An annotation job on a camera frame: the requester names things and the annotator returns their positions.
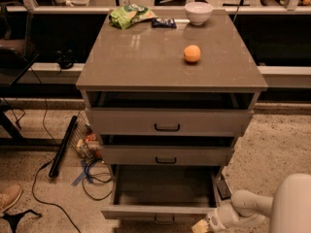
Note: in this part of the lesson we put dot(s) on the black tube on floor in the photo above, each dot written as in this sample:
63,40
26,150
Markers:
54,170

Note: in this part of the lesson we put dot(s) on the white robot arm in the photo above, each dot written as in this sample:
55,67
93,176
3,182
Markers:
288,211

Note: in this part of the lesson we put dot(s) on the colourful items pile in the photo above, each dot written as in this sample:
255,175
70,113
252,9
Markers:
88,147

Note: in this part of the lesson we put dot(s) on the small black floor box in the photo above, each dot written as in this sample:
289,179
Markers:
224,189

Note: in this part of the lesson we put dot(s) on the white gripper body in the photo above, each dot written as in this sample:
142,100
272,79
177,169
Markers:
216,219

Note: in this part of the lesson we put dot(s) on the grey top drawer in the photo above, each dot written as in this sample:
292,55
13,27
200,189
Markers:
169,122

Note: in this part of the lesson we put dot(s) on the black tripod foot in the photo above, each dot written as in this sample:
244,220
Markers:
13,220

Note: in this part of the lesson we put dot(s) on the tan shoe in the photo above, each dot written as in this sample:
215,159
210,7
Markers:
9,197

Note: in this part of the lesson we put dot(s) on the blue tape strip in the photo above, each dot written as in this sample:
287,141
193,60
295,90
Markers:
85,175

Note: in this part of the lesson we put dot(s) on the grey middle drawer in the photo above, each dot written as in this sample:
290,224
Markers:
156,155

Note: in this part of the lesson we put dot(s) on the black headset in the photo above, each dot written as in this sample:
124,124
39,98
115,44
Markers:
65,60

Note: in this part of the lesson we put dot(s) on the orange fruit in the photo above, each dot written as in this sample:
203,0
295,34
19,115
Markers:
192,53

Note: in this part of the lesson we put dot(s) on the grey drawer cabinet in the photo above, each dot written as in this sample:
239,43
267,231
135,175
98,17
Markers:
144,68

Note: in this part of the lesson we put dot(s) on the green chip bag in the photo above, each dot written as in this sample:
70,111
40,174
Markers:
127,15

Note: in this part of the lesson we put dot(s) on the white bowl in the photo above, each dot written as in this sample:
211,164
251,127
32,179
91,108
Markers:
198,12

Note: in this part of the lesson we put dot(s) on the grey drawer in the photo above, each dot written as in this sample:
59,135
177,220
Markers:
164,194
169,122
156,155

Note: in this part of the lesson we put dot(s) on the grey bottom drawer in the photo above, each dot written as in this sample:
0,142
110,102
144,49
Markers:
164,194

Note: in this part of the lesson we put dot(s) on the dark blue snack packet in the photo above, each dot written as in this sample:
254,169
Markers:
163,23

